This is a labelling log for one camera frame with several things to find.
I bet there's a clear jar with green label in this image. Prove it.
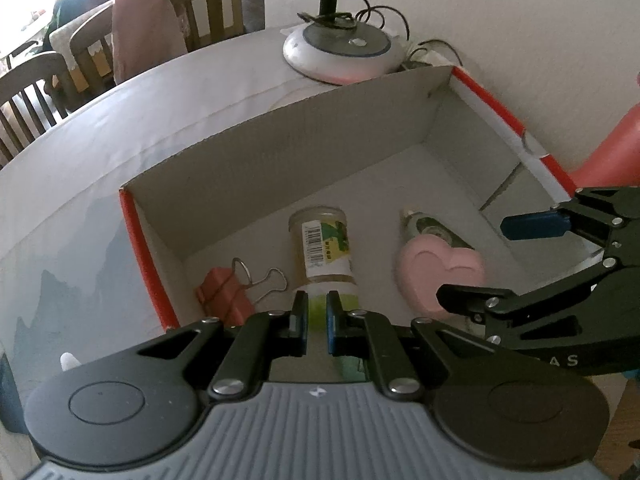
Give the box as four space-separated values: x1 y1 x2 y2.
288 206 360 307

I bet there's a black lamp cable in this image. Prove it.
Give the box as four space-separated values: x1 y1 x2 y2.
297 0 412 43

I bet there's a dark coat pile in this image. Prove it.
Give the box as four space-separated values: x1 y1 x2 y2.
42 0 118 41

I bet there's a red cardboard box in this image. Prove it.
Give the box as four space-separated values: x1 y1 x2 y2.
119 64 577 333

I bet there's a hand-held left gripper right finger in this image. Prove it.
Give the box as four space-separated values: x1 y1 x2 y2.
326 291 507 402

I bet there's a wooden chair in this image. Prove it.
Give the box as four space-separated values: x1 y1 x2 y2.
0 52 77 169
70 0 224 98

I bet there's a red bottle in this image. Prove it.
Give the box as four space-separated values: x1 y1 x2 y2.
570 104 640 191

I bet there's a white power strip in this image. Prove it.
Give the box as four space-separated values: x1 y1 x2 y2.
406 46 464 68

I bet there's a grey desk lamp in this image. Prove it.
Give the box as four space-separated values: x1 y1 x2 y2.
282 0 407 86

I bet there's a red binder clip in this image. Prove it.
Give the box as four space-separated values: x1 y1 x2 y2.
195 257 289 329

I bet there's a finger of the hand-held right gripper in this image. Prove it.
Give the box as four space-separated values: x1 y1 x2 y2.
501 186 640 256
436 255 626 333

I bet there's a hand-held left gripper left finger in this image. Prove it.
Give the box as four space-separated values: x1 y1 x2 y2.
131 290 309 402

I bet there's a pink heart box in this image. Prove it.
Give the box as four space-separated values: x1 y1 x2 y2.
397 237 487 319

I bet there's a pink cloth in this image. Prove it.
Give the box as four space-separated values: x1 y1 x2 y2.
111 0 189 86

